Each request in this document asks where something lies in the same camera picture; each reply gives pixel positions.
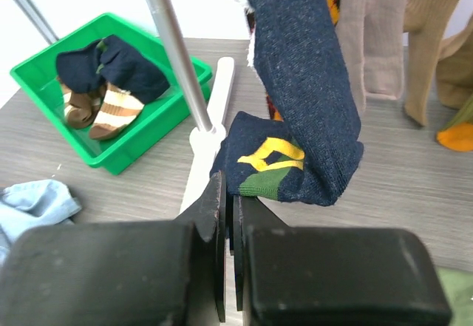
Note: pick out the brown striped sock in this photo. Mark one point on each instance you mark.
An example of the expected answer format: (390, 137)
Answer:
(80, 110)
(118, 110)

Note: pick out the green plastic tray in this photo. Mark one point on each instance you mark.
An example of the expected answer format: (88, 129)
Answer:
(37, 77)

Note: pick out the white metal drying rack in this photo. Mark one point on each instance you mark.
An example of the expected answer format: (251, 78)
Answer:
(205, 139)

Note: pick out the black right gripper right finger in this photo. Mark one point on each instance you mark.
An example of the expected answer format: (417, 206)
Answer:
(302, 275)

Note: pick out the green crumpled garment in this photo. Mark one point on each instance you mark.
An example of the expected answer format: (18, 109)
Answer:
(457, 285)

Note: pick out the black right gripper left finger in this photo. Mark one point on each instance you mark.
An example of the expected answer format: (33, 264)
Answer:
(161, 272)

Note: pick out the light blue denim shirt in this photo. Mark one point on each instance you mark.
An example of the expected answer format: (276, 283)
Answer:
(33, 204)

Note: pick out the olive yellow toe sock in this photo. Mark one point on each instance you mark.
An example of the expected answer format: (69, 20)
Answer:
(445, 62)

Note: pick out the beige grey sock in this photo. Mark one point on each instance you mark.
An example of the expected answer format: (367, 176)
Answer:
(370, 33)

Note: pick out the black colourful argyle sock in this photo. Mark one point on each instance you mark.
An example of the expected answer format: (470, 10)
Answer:
(334, 9)

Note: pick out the navy patterned sock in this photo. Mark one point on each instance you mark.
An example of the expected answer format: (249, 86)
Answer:
(310, 154)
(111, 60)

